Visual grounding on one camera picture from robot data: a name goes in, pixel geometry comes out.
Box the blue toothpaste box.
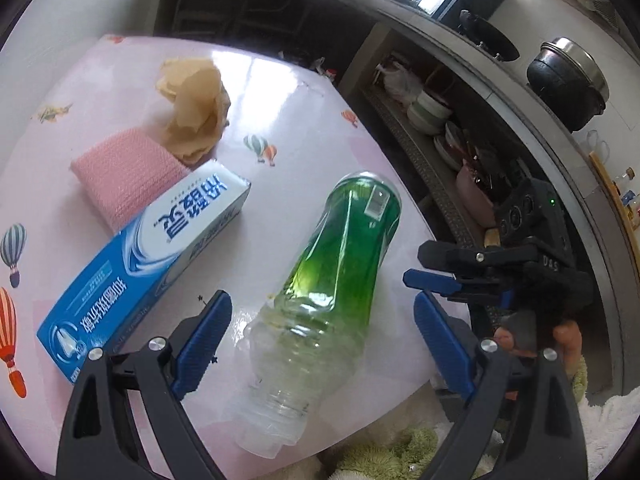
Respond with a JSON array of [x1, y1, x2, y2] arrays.
[[37, 160, 250, 382]]

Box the green plastic bottle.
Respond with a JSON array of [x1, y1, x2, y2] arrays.
[[235, 171, 401, 458]]

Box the pink scrubbing sponge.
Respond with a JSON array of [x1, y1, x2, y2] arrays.
[[70, 128, 190, 233]]

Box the tan paper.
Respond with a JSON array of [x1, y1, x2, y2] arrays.
[[156, 58, 231, 167]]

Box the person right hand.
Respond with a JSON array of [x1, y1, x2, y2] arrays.
[[492, 320, 588, 403]]

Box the pink plastic basin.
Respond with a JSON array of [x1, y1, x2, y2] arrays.
[[456, 160, 497, 229]]

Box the wooden cutting board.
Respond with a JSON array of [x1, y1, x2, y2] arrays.
[[588, 151, 639, 272]]

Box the white fluffy towel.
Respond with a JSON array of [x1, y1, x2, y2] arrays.
[[290, 353, 640, 480]]

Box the stacked white green bowls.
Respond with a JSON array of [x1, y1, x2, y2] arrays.
[[407, 90, 451, 136]]

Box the white plastic bag on shelf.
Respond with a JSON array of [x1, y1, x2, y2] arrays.
[[376, 62, 423, 108]]

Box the pink patterned tablecloth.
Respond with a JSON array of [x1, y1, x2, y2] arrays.
[[1, 37, 437, 479]]

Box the black cooking pot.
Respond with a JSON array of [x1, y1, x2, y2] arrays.
[[526, 37, 610, 132]]

